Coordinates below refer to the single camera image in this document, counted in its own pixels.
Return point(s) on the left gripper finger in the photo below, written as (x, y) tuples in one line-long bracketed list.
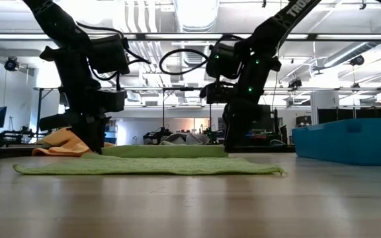
[(104, 127), (93, 139)]

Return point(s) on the green microfiber towel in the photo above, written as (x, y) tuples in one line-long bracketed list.
[(144, 165)]

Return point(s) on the teal plastic basket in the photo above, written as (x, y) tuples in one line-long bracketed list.
[(349, 142)]

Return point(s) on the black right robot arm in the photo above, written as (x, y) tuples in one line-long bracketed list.
[(276, 26)]

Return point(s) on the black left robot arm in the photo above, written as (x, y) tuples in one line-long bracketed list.
[(61, 26)]

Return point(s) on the orange microfiber towel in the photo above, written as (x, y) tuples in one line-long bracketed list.
[(61, 145)]

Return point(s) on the white pillar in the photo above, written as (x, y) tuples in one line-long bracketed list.
[(324, 105)]

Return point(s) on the long ceiling light strip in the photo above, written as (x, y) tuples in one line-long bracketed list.
[(184, 36)]

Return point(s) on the black cabinet row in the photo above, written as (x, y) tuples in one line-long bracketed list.
[(342, 115)]

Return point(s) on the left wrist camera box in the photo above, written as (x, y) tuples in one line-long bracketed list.
[(111, 100)]

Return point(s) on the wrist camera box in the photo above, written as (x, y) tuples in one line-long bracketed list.
[(111, 100), (217, 94)]

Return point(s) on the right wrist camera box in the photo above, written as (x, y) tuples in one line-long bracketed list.
[(217, 94)]

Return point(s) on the black ceiling camera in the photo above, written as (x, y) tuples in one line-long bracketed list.
[(11, 64), (295, 83), (357, 60)]

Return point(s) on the black background rig frame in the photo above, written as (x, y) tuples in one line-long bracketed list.
[(185, 88)]

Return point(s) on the silver ventilation duct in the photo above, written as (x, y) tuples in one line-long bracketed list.
[(195, 15)]

